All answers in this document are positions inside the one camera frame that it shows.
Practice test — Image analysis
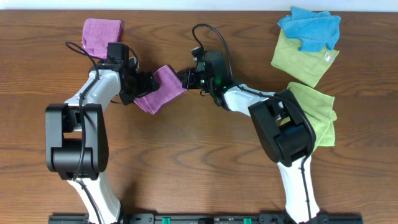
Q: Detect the folded purple cloth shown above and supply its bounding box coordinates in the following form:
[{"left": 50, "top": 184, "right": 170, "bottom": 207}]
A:
[{"left": 81, "top": 18, "right": 123, "bottom": 58}]

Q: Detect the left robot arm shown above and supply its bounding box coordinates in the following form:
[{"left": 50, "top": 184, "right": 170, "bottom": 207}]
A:
[{"left": 45, "top": 42, "right": 159, "bottom": 223}]

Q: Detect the flat green cloth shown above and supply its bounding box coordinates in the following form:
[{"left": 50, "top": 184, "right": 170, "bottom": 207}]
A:
[{"left": 271, "top": 30, "right": 339, "bottom": 88}]

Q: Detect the black cable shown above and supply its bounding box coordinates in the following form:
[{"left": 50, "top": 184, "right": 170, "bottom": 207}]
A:
[
  {"left": 192, "top": 23, "right": 317, "bottom": 223},
  {"left": 65, "top": 41, "right": 108, "bottom": 224}
]

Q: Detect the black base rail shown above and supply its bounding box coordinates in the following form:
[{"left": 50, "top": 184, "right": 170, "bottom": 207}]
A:
[{"left": 47, "top": 212, "right": 364, "bottom": 224}]

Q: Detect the left black cable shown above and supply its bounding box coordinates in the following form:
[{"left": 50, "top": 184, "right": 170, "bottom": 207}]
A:
[{"left": 65, "top": 41, "right": 108, "bottom": 224}]

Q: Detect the purple microfiber cloth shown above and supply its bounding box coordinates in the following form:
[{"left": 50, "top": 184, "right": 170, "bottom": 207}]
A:
[{"left": 134, "top": 65, "right": 186, "bottom": 114}]

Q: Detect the right black cable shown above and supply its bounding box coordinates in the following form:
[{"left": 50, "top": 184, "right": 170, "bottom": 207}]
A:
[{"left": 192, "top": 23, "right": 317, "bottom": 223}]

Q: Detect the crumpled green cloth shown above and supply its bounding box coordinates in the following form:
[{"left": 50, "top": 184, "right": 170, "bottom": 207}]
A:
[{"left": 287, "top": 82, "right": 337, "bottom": 151}]

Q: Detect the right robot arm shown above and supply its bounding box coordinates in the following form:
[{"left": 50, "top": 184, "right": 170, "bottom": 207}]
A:
[{"left": 177, "top": 47, "right": 320, "bottom": 223}]

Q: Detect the blue microfiber cloth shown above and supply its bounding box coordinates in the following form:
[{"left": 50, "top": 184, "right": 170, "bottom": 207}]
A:
[{"left": 277, "top": 6, "right": 341, "bottom": 52}]

